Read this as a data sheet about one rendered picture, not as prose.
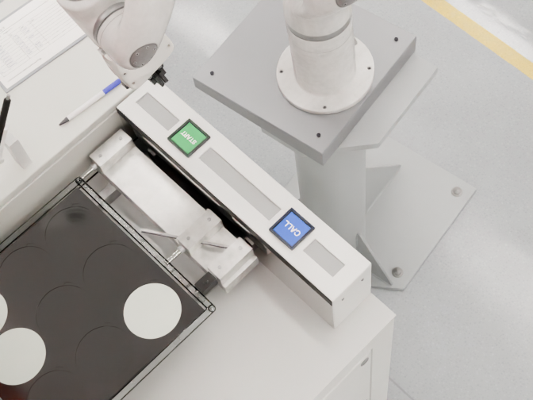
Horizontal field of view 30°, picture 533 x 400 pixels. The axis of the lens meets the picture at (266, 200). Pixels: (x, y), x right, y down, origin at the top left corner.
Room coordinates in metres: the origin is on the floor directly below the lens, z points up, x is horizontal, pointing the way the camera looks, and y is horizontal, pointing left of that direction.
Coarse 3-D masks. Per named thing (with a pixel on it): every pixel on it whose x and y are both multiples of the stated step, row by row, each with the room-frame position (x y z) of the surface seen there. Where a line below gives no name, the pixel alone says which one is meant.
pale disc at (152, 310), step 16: (144, 288) 0.67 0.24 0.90; (160, 288) 0.66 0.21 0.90; (128, 304) 0.64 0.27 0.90; (144, 304) 0.64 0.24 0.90; (160, 304) 0.63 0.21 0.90; (176, 304) 0.63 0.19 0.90; (128, 320) 0.61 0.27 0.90; (144, 320) 0.61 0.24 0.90; (160, 320) 0.60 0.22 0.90; (176, 320) 0.60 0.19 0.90; (144, 336) 0.58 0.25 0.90; (160, 336) 0.57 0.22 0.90
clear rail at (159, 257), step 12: (96, 192) 0.87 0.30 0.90; (108, 204) 0.84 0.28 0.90; (120, 216) 0.81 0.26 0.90; (132, 228) 0.78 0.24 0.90; (144, 240) 0.75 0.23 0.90; (156, 252) 0.73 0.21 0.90; (168, 264) 0.70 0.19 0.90; (180, 276) 0.67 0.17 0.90; (192, 288) 0.65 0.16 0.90; (204, 300) 0.62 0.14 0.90
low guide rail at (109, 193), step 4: (108, 184) 0.91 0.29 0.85; (104, 188) 0.90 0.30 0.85; (108, 188) 0.90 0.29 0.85; (112, 188) 0.90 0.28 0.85; (100, 192) 0.90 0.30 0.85; (104, 192) 0.89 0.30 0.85; (108, 192) 0.89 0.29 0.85; (112, 192) 0.89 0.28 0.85; (116, 192) 0.89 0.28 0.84; (104, 196) 0.89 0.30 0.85; (108, 196) 0.88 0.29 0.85; (112, 196) 0.89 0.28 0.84; (116, 196) 0.89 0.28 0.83; (92, 200) 0.88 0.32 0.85; (108, 200) 0.88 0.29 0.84; (112, 200) 0.89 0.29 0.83; (96, 204) 0.87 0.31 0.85; (100, 208) 0.87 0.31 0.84
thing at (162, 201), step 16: (128, 160) 0.93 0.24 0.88; (144, 160) 0.93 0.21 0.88; (112, 176) 0.91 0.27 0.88; (128, 176) 0.90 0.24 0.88; (144, 176) 0.89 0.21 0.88; (160, 176) 0.89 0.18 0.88; (128, 192) 0.87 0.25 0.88; (144, 192) 0.86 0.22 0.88; (160, 192) 0.86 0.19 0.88; (176, 192) 0.85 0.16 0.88; (144, 208) 0.83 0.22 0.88; (160, 208) 0.82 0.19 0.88; (176, 208) 0.82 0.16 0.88; (192, 208) 0.81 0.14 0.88; (160, 224) 0.79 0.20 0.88; (176, 224) 0.79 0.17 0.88; (176, 240) 0.75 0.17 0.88; (208, 240) 0.74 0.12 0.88; (224, 240) 0.73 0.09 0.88; (192, 256) 0.72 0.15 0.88; (208, 256) 0.71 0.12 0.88; (256, 256) 0.69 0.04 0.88; (240, 272) 0.67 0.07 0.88; (224, 288) 0.65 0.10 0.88
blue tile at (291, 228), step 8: (288, 216) 0.72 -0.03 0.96; (296, 216) 0.72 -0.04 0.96; (280, 224) 0.71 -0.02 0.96; (288, 224) 0.70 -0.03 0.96; (296, 224) 0.70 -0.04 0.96; (304, 224) 0.70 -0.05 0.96; (280, 232) 0.69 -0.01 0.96; (288, 232) 0.69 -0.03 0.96; (296, 232) 0.69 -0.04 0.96; (304, 232) 0.68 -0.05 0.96; (288, 240) 0.67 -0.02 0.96; (296, 240) 0.67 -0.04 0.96
